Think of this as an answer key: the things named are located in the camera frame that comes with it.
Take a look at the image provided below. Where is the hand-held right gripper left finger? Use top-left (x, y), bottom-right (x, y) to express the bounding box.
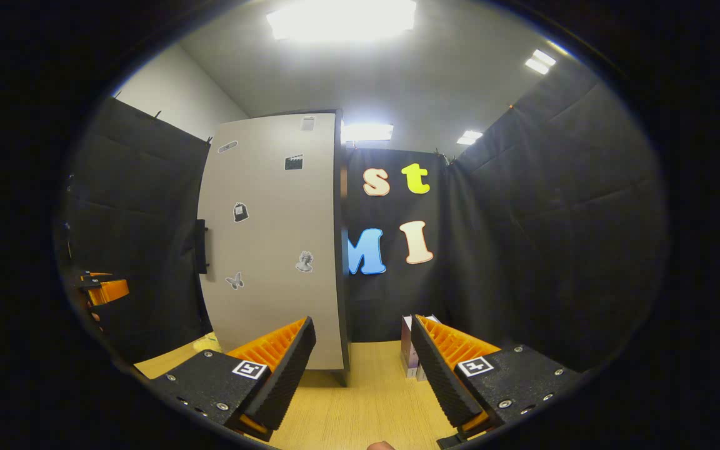
top-left (147, 316), bottom-right (317, 441)

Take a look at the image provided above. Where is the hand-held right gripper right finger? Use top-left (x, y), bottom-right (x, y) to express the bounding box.
top-left (410, 314), bottom-right (586, 438)

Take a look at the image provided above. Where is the black door handle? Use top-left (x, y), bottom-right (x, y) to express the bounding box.
top-left (194, 219), bottom-right (209, 276)

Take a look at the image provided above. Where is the dark cabinet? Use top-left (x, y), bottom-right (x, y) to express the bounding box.
top-left (194, 109), bottom-right (353, 387)

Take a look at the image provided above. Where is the black backdrop cloth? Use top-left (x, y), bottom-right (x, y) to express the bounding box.
top-left (57, 59), bottom-right (670, 376)

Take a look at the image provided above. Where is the double ceiling light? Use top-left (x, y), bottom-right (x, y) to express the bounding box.
top-left (524, 49), bottom-right (558, 76)

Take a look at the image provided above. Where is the large ceiling light panel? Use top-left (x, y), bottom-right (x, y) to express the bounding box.
top-left (266, 0), bottom-right (417, 43)

